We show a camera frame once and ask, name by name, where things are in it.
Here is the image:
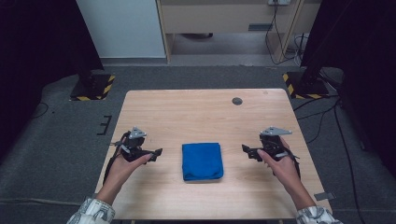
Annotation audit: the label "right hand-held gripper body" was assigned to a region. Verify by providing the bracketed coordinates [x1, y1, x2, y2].
[259, 126, 293, 161]

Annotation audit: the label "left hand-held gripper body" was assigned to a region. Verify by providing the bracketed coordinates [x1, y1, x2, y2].
[110, 126, 153, 163]

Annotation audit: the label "blue cloth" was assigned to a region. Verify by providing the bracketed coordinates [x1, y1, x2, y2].
[181, 142, 225, 183]

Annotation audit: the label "person's right hand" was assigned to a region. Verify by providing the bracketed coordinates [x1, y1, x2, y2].
[256, 136, 302, 189]

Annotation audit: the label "person's left hand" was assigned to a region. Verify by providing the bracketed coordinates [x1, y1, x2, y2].
[105, 151, 154, 191]

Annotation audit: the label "black stand base yellow stripes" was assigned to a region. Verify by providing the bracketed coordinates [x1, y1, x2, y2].
[69, 69, 117, 102]
[282, 68, 331, 100]

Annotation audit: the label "left patterned sleeve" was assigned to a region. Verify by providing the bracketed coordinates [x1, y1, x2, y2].
[65, 198, 117, 224]

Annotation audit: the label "patterned sleeve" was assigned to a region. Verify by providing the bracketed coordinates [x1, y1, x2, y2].
[65, 198, 117, 224]
[294, 204, 344, 224]

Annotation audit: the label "right patterned sleeve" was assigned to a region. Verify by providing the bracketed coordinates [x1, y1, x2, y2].
[294, 204, 344, 224]

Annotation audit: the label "white panel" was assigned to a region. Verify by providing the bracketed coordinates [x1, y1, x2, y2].
[76, 0, 166, 60]

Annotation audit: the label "light wooden desk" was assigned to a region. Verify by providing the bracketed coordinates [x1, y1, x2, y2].
[156, 0, 323, 64]

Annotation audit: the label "black curtain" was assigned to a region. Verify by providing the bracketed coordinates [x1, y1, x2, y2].
[0, 0, 106, 158]
[300, 0, 396, 171]

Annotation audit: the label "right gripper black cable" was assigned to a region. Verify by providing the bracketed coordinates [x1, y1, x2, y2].
[279, 145, 303, 180]

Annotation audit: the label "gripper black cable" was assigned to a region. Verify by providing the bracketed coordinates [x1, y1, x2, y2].
[102, 132, 131, 187]
[279, 145, 303, 180]

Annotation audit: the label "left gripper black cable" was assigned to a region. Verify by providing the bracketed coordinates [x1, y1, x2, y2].
[102, 132, 131, 187]

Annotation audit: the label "long black floor cable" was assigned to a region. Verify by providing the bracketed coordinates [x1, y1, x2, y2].
[332, 98, 367, 224]

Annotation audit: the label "thin black floor cable loop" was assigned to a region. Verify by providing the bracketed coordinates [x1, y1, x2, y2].
[30, 101, 50, 119]

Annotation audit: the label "black power cable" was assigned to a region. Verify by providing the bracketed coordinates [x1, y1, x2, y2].
[264, 3, 303, 66]

